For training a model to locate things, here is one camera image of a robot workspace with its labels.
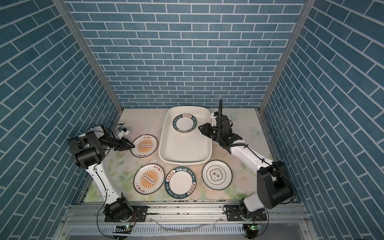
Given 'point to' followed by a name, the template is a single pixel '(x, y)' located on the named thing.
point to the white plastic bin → (180, 141)
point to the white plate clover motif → (217, 174)
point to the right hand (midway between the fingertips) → (198, 125)
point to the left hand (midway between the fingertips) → (131, 146)
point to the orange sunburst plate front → (148, 178)
